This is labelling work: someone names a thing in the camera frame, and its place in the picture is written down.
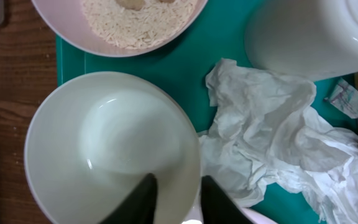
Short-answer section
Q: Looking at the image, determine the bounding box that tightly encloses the white napkin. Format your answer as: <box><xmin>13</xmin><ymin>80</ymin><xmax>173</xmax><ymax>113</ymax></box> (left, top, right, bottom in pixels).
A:
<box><xmin>200</xmin><ymin>59</ymin><xmax>358</xmax><ymax>223</ymax></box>

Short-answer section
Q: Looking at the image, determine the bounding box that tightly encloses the teal serving tray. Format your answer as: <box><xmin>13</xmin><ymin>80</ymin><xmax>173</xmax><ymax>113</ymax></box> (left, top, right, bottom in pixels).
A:
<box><xmin>55</xmin><ymin>0</ymin><xmax>358</xmax><ymax>224</ymax></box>

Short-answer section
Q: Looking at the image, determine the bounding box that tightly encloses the white plastic cup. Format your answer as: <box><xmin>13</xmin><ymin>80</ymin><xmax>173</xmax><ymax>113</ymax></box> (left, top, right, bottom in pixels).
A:
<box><xmin>245</xmin><ymin>0</ymin><xmax>358</xmax><ymax>81</ymax></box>

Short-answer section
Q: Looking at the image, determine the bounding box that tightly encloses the white bowl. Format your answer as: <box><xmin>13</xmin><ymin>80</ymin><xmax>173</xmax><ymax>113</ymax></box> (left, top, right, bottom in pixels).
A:
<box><xmin>24</xmin><ymin>72</ymin><xmax>201</xmax><ymax>223</ymax></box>

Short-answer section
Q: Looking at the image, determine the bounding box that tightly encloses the pink bowl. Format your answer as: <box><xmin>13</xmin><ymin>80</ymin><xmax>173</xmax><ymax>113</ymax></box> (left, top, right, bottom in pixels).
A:
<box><xmin>32</xmin><ymin>0</ymin><xmax>207</xmax><ymax>57</ymax></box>

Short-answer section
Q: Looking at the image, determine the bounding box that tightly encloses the rice and peanuts pile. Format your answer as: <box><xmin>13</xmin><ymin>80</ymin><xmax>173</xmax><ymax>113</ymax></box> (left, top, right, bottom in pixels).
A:
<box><xmin>82</xmin><ymin>0</ymin><xmax>197</xmax><ymax>50</ymax></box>

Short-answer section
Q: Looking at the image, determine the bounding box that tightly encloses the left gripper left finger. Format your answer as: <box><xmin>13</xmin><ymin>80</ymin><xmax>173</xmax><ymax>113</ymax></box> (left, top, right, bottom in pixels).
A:
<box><xmin>100</xmin><ymin>174</ymin><xmax>158</xmax><ymax>224</ymax></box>

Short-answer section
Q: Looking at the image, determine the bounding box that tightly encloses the red snack wrapper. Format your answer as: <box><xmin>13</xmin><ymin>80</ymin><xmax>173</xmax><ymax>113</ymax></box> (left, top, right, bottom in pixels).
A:
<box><xmin>326</xmin><ymin>78</ymin><xmax>358</xmax><ymax>119</ymax></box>

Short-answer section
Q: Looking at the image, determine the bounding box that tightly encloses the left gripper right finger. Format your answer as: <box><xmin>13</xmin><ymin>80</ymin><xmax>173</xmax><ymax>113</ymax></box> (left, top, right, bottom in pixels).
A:
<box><xmin>200</xmin><ymin>175</ymin><xmax>252</xmax><ymax>224</ymax></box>

